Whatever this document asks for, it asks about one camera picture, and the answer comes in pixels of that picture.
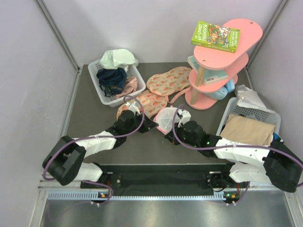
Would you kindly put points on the peach patterned eye mask lower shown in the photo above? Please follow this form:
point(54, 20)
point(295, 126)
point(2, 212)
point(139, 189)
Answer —
point(151, 103)

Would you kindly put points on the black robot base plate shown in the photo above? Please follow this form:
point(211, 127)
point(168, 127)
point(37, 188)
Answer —
point(167, 180)

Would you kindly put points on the light blue headphones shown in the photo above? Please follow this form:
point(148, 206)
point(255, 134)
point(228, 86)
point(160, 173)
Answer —
point(223, 91)

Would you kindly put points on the green treehouse book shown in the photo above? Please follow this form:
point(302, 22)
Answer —
point(216, 37)

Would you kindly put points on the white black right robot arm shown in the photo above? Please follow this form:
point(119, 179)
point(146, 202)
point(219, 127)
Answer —
point(275, 164)

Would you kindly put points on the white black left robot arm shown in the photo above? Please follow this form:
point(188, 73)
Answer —
point(65, 161)

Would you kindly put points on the navy lace garment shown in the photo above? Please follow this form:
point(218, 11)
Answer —
point(112, 82)

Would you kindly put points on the pink three-tier wooden shelf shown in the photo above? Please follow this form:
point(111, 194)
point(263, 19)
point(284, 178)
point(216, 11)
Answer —
point(232, 63)

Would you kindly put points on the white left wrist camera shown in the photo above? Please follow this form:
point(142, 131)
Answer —
point(135, 106)

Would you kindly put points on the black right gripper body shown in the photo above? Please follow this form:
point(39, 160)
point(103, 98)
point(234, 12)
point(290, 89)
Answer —
point(181, 135)

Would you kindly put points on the peach patterned eye mask upper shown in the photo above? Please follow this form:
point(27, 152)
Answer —
point(168, 83)

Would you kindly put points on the grey slotted cable duct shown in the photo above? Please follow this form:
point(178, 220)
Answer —
point(100, 196)

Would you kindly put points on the peach patterned eye mask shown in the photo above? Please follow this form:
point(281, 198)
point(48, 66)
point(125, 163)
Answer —
point(151, 103)
point(168, 83)

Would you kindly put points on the white mesh pink-trim laundry bag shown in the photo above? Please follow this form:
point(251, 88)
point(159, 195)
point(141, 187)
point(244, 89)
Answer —
point(164, 119)

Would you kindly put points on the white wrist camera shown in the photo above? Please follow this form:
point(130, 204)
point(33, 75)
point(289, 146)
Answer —
point(135, 106)
point(184, 117)

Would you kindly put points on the pink lace garment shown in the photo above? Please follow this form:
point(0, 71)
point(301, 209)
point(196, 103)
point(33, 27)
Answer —
point(130, 87)

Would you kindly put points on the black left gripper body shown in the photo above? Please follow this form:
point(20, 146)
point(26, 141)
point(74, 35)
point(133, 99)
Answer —
point(137, 123)

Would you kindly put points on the black blue garment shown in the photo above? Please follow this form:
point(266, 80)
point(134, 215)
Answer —
point(276, 137)

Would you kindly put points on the light blue book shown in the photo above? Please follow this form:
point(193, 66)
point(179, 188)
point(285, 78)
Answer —
point(210, 76)

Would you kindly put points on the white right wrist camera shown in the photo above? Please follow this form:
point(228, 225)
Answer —
point(184, 117)

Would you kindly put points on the beige folded garment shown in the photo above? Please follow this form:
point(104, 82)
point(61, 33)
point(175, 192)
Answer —
point(248, 131)

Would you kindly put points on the white plastic basket right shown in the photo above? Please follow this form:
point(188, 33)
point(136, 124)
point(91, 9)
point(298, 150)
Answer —
point(256, 114)

